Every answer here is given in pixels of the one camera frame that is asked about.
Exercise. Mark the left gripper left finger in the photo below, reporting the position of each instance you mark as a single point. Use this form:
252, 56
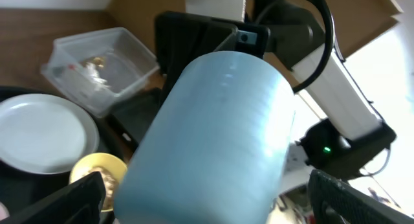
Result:
79, 202

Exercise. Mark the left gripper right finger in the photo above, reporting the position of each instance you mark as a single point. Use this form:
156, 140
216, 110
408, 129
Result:
326, 192

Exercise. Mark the food scraps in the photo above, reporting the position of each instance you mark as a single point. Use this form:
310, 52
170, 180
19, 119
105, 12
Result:
110, 184

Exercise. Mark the yellow bowl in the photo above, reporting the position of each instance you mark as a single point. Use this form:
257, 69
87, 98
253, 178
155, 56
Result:
110, 162

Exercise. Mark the grey round plate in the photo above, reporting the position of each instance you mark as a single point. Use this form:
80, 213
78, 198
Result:
45, 134

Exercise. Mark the white tissue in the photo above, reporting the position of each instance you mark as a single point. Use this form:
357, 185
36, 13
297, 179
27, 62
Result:
92, 73

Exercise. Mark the light blue cup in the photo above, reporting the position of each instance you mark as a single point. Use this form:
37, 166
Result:
216, 150

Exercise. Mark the brown snack wrapper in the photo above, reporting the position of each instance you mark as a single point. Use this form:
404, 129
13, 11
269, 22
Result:
97, 61

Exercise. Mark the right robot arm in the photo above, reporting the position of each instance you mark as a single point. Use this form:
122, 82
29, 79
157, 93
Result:
302, 45

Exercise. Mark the clear plastic bin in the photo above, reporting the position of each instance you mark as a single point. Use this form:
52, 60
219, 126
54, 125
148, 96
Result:
128, 65

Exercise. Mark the black rectangular tray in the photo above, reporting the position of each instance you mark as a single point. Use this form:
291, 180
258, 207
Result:
179, 39

